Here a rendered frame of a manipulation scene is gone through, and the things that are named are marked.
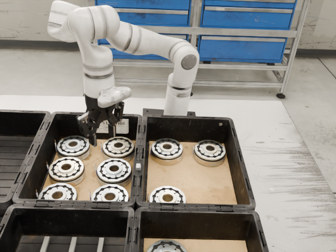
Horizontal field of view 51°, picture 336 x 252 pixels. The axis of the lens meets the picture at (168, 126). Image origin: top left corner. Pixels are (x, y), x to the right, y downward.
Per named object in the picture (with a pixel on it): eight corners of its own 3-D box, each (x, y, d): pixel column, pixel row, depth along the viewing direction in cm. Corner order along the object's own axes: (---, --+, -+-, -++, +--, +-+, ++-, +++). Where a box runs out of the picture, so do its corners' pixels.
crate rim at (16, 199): (53, 116, 119) (52, 110, 118) (142, 120, 120) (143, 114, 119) (11, 209, 87) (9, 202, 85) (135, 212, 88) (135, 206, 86)
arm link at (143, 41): (126, 18, 116) (135, 30, 110) (193, 40, 131) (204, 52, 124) (117, 43, 121) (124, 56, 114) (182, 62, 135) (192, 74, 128)
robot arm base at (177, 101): (163, 112, 147) (168, 76, 136) (185, 115, 147) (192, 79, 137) (162, 125, 139) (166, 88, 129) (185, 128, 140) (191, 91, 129)
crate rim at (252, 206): (143, 120, 120) (143, 114, 119) (231, 123, 121) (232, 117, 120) (135, 212, 88) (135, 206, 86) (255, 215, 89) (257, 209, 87)
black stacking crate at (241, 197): (143, 142, 126) (143, 115, 119) (226, 145, 127) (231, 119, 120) (136, 236, 93) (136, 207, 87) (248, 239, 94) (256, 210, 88)
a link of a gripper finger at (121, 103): (121, 102, 93) (117, 122, 96) (127, 101, 95) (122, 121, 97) (115, 98, 95) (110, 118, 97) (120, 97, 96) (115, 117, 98)
